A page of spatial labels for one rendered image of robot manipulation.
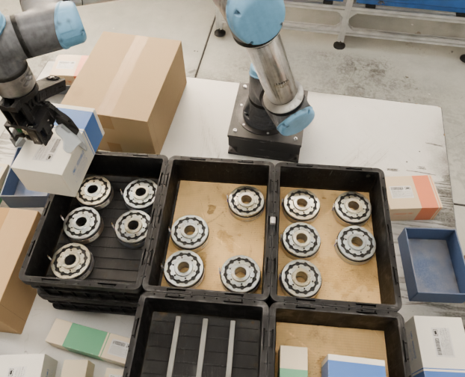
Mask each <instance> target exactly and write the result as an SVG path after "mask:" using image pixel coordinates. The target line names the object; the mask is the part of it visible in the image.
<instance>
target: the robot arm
mask: <svg viewBox="0 0 465 377"><path fill-rule="evenodd" d="M110 1H120V0H19V3H20V5H21V8H22V12H21V13H15V14H13V15H8V16H4V14H2V13H1V11H0V96H1V100H0V110H1V112H2V114H3V115H4V116H5V118H6V119H7V121H6V122H5V124H4V127H5V128H6V130H7V131H8V132H9V134H10V136H11V137H12V138H13V140H14V141H15V142H16V146H17V145H18V144H19V142H20V141H21V140H22V139H23V138H24V139H25V140H30V141H33V142H34V144H40V145H43V144H44V145H45V146H46V145H47V144H48V142H49V141H50V139H51V137H52V135H53V131H52V129H53V127H54V122H55V121H56V123H57V124H58V126H56V127H55V132H56V134H57V135H58V136H59V137H61V138H62V141H63V149H64V151H65V152H66V153H71V152H72V151H74V149H75V148H76V147H77V146H78V145H79V146H80V147H81V148H82V149H84V150H85V151H87V145H86V143H85V140H84V138H83V136H82V134H81V133H80V131H79V128H78V127H77V125H75V123H74V122H73V121H72V119H71V118H70V117H68V116H67V115H66V114H65V113H63V112H62V111H60V110H59V109H58V108H56V107H55V106H54V105H53V104H51V103H50V101H46V99H48V98H49V97H51V96H54V95H56V94H59V93H60V92H62V91H65V90H66V81H65V79H62V78H60V77H57V76H47V77H45V78H42V79H39V80H37V81H36V79H35V77H34V74H33V73H32V71H31V68H30V67H29V65H28V62H27V61H26V59H29V58H34V57H37V56H40V55H45V54H48V53H51V52H56V51H59V50H62V49H69V48H70V47H72V46H76V45H79V44H81V43H84V42H85V41H86V39H87V35H86V32H85V29H84V26H83V24H82V21H81V17H80V16H79V13H78V10H77V7H76V6H82V5H87V4H98V3H104V2H110ZM212 1H213V2H214V3H215V5H216V6H217V7H218V9H219V11H220V12H221V14H222V15H223V17H224V19H225V21H226V23H227V25H228V27H229V29H230V31H231V34H232V36H233V38H234V40H235V42H237V44H238V45H240V46H242V47H244V48H245V49H246V50H247V53H248V55H249V57H250V60H251V62H252V63H251V64H250V70H249V75H250V77H249V95H248V98H247V100H246V101H245V103H244V106H243V118H244V120H245V122H246V123H247V124H248V125H250V126H251V127H253V128H254V129H259V130H272V129H277V130H278V131H279V132H280V134H281V135H285V136H289V135H294V134H296V133H299V132H300V131H302V130H303V129H305V128H306V127H308V126H309V125H310V124H311V122H312V121H313V119H314V117H315V112H314V110H313V109H312V106H311V105H310V104H309V103H308V101H307V98H306V96H305V93H304V89H303V87H302V85H301V83H300V82H298V81H297V80H295V79H294V76H293V74H292V70H291V67H290V64H289V60H288V58H287V55H286V50H285V48H284V45H283V41H282V39H281V36H280V31H281V29H282V27H283V22H284V20H285V15H286V8H285V4H284V1H283V0H212ZM10 127H11V128H15V129H16V131H17V132H16V134H15V135H14V136H13V134H12V132H11V131H10V130H9V128H10Z"/></svg>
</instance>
